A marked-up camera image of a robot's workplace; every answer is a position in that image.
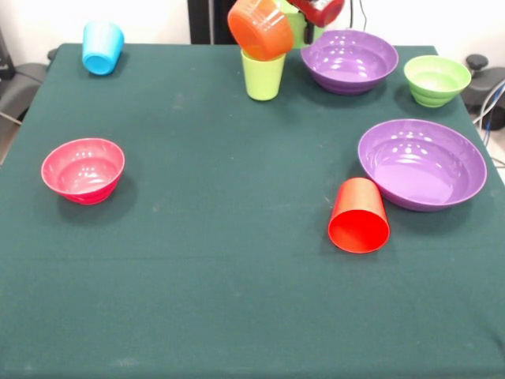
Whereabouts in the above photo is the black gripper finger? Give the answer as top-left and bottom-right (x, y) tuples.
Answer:
(302, 17), (316, 45)

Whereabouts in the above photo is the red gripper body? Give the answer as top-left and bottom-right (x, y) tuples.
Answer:
(289, 0), (346, 28)

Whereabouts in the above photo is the large green bowl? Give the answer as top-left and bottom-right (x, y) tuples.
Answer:
(273, 0), (325, 50)

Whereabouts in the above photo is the orange bowl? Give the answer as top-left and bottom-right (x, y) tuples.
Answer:
(227, 0), (295, 62)

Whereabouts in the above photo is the yellow-green cup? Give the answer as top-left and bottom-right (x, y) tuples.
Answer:
(241, 49), (287, 101)

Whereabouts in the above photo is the red cup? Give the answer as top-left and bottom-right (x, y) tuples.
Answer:
(327, 177), (391, 254)

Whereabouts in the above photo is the blue cup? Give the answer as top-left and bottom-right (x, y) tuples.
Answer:
(81, 21), (125, 76)

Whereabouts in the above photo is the pink bowl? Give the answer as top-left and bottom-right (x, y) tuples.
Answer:
(40, 137), (126, 206)

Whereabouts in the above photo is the purple bowl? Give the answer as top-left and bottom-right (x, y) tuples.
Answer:
(300, 29), (399, 96)
(357, 118), (488, 212)

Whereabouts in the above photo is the small green bowl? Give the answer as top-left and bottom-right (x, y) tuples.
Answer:
(403, 54), (473, 108)

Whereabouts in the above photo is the black chair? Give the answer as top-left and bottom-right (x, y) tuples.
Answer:
(464, 54), (505, 131)
(0, 27), (58, 124)

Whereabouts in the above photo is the dark green tablecloth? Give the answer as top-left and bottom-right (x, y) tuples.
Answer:
(0, 42), (505, 379)

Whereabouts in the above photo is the black cable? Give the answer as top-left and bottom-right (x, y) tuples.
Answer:
(349, 0), (370, 32)

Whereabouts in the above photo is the white cable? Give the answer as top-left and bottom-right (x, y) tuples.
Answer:
(472, 88), (505, 126)

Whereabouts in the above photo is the blue cable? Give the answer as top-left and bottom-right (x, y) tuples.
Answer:
(481, 78), (505, 133)

